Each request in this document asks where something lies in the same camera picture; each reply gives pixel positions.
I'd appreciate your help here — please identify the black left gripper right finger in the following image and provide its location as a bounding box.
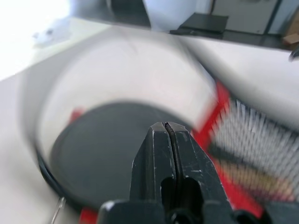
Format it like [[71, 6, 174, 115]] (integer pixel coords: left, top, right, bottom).
[[166, 123, 232, 211]]

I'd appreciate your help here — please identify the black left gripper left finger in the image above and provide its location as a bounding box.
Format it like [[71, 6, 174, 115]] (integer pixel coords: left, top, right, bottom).
[[129, 122, 178, 207]]

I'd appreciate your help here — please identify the red dish rack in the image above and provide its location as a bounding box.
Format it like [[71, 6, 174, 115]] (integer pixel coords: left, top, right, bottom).
[[50, 100, 299, 210]]

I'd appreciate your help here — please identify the black flat stand base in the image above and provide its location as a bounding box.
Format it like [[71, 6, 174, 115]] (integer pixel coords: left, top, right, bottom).
[[170, 12, 229, 35]]

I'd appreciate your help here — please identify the dark object at table edge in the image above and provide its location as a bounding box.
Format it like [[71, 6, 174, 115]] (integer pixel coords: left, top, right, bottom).
[[288, 47, 299, 63]]

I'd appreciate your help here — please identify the brown cardboard box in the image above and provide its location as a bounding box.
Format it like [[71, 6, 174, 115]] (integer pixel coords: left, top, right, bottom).
[[282, 32, 299, 48]]

